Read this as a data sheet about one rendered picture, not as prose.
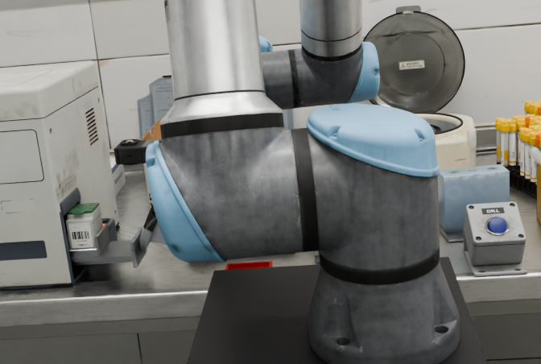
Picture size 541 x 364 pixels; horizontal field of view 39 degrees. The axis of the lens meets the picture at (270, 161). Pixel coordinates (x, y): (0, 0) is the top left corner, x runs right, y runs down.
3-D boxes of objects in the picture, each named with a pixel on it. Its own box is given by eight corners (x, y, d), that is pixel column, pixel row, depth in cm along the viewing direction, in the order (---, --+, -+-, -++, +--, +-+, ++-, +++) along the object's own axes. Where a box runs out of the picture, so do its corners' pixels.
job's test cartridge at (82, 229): (71, 256, 114) (64, 216, 112) (80, 245, 118) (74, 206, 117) (97, 254, 114) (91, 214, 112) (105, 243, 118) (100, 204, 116)
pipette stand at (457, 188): (448, 242, 116) (446, 179, 114) (436, 227, 123) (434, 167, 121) (513, 236, 117) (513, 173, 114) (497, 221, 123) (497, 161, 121)
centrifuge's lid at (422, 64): (353, 9, 154) (357, 11, 161) (358, 133, 157) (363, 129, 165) (464, 1, 148) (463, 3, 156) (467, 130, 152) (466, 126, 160)
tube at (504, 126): (506, 178, 143) (506, 122, 140) (497, 176, 144) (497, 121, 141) (510, 175, 144) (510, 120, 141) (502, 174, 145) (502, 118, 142)
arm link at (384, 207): (456, 265, 69) (453, 119, 64) (306, 279, 69) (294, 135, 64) (426, 214, 80) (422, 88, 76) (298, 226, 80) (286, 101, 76)
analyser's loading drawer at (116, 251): (2, 275, 114) (-3, 242, 113) (19, 258, 121) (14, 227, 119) (137, 267, 113) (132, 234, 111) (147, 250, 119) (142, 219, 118)
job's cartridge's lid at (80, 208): (64, 217, 112) (64, 213, 112) (75, 207, 117) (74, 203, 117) (90, 215, 112) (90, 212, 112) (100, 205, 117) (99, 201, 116)
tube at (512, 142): (507, 177, 144) (505, 122, 141) (508, 175, 145) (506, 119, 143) (517, 177, 143) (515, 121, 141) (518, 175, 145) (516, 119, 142)
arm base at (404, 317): (481, 366, 70) (480, 268, 67) (319, 386, 70) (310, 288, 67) (436, 289, 85) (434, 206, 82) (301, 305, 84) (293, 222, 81)
